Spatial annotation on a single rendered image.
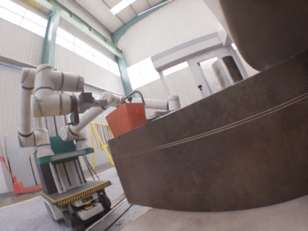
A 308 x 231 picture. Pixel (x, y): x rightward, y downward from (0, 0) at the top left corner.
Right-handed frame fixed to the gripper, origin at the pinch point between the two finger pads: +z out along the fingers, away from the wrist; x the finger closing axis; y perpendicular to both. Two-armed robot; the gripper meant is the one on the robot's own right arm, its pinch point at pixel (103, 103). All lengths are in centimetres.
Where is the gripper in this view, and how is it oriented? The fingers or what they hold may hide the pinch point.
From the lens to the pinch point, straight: 69.1
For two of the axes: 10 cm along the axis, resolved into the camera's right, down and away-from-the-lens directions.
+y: -3.0, -9.4, 1.6
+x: -7.1, 3.3, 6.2
